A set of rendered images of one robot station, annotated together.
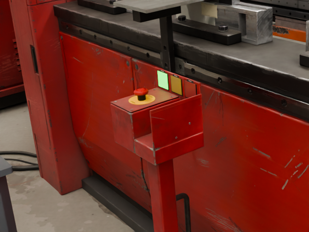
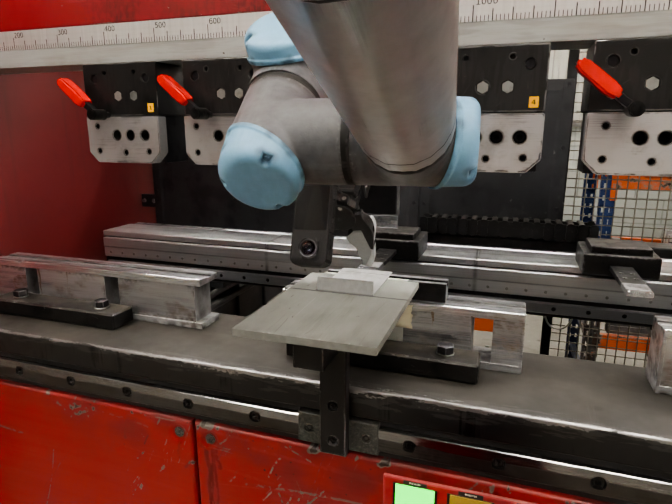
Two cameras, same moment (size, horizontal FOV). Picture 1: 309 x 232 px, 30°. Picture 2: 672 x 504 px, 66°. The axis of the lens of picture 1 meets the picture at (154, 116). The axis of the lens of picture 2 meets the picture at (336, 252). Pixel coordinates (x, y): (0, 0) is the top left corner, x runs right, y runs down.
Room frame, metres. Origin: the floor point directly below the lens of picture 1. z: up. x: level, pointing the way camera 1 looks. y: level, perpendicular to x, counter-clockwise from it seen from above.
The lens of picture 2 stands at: (1.17, 0.37, 1.23)
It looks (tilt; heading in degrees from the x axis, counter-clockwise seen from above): 13 degrees down; 320
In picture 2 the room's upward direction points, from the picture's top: straight up
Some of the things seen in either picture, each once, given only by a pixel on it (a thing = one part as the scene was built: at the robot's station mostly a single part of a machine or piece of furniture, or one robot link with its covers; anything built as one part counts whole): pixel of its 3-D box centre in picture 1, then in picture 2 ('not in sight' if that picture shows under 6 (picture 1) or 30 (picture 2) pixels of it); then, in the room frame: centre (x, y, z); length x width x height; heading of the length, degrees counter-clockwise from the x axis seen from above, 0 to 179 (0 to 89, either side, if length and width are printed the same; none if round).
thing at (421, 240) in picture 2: not in sight; (385, 248); (1.85, -0.32, 1.01); 0.26 x 0.12 x 0.05; 122
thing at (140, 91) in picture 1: (141, 95); not in sight; (1.45, 0.03, 0.79); 0.04 x 0.04 x 0.04
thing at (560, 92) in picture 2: not in sight; (332, 172); (2.24, -0.50, 1.12); 1.13 x 0.02 x 0.44; 32
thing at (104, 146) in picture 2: not in sight; (137, 114); (2.13, 0.03, 1.26); 0.15 x 0.09 x 0.17; 32
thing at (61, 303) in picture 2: (100, 4); (61, 309); (2.25, 0.17, 0.89); 0.30 x 0.05 x 0.03; 32
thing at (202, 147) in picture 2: not in sight; (237, 113); (1.96, -0.07, 1.26); 0.15 x 0.09 x 0.17; 32
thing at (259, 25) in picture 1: (219, 16); (397, 322); (1.72, -0.22, 0.92); 0.39 x 0.06 x 0.10; 32
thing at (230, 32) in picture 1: (202, 30); (380, 353); (1.70, -0.17, 0.89); 0.30 x 0.05 x 0.03; 32
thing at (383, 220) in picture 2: not in sight; (367, 197); (1.77, -0.19, 1.13); 0.10 x 0.02 x 0.10; 32
